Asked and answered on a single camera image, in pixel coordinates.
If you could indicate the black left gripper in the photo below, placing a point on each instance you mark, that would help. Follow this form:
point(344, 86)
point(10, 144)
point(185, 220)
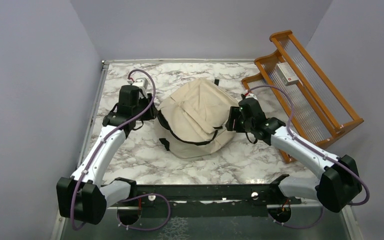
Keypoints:
point(151, 113)

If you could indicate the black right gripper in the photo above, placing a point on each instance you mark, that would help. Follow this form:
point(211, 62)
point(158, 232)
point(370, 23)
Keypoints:
point(235, 113)

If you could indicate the cream canvas backpack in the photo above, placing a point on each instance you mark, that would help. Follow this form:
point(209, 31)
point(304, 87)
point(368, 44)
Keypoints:
point(191, 122)

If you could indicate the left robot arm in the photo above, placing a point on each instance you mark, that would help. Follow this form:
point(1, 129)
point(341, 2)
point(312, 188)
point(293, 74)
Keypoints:
point(81, 197)

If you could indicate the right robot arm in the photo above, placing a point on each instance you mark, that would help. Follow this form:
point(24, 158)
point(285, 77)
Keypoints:
point(336, 181)

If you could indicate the wooden rack with clear slats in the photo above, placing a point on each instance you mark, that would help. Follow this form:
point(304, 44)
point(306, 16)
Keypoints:
point(321, 114)

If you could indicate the small white red box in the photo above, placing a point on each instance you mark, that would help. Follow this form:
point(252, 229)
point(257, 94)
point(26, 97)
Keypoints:
point(286, 74)

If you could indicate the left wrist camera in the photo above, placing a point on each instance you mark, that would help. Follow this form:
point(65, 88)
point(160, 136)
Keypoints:
point(142, 83)

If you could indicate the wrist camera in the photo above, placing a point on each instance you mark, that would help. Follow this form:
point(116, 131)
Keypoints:
point(249, 95)
point(142, 83)

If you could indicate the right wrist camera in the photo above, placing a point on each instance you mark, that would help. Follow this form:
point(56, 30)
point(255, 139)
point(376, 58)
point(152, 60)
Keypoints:
point(249, 95)

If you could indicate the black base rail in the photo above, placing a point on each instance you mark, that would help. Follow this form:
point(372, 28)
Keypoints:
point(206, 200)

